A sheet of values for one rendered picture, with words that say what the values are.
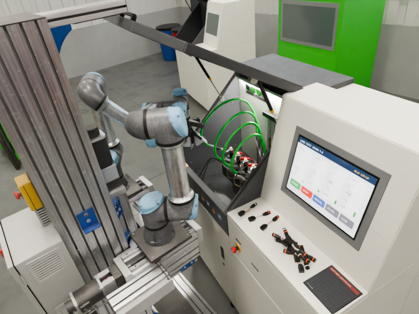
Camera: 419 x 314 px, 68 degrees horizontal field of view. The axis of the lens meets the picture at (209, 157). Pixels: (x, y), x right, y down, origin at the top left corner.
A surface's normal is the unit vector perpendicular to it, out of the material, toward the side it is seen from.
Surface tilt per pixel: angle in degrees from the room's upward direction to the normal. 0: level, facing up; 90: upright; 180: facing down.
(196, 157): 90
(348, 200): 76
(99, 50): 90
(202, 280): 0
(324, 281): 0
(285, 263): 0
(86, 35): 90
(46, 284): 90
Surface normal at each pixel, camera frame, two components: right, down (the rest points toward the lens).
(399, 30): -0.78, 0.41
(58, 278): 0.62, 0.38
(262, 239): -0.10, -0.83
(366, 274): -0.87, 0.13
